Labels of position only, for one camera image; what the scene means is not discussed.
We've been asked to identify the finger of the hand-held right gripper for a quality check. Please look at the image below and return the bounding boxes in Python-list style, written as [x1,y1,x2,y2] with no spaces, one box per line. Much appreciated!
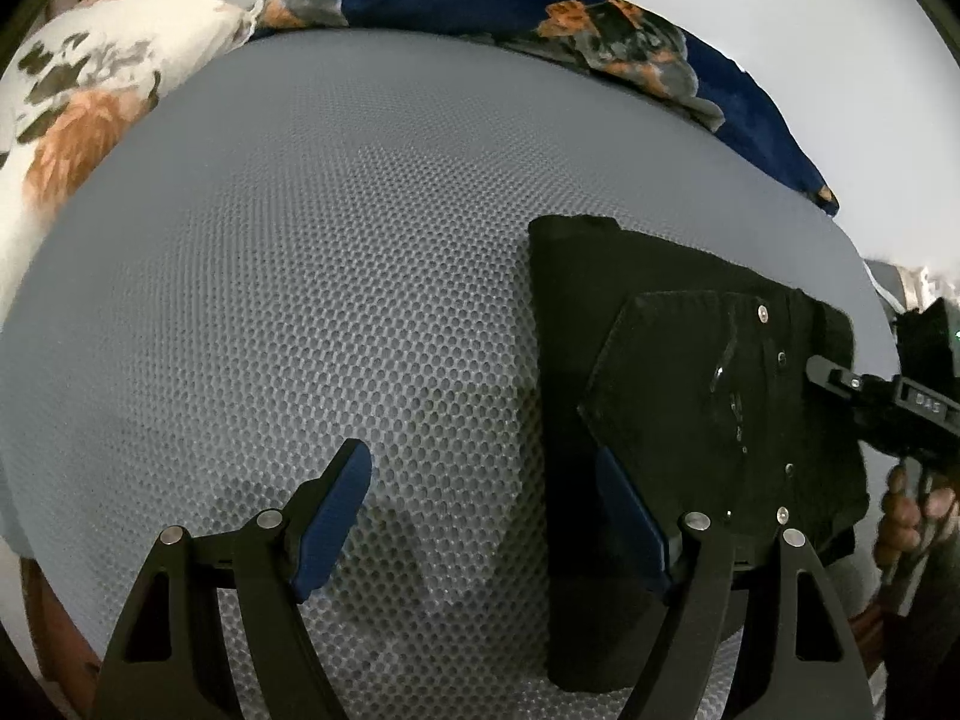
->
[802,355,901,422]

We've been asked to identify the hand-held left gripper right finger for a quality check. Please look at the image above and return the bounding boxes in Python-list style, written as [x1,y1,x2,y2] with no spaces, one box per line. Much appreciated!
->
[592,446,876,720]

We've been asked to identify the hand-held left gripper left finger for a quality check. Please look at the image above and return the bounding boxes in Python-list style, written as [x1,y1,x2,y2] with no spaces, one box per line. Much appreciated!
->
[90,438,374,720]

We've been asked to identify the black pants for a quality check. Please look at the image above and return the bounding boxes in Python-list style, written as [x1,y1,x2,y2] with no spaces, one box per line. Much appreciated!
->
[527,214,872,695]

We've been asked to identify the person's right hand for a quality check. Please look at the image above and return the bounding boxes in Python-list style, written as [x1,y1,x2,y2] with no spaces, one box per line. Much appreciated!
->
[872,463,960,590]

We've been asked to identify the white lace cloth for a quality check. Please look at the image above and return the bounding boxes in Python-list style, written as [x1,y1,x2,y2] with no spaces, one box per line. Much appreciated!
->
[862,258,947,316]

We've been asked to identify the blue floral blanket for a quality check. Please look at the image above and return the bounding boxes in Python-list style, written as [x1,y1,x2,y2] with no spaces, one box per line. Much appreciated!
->
[246,0,841,220]

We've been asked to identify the white floral pillow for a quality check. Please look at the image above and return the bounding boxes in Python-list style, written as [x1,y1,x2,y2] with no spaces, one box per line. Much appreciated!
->
[0,0,254,316]

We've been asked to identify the brown wooden bed frame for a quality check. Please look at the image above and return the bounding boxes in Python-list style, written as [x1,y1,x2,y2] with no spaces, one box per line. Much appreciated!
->
[19,555,102,695]

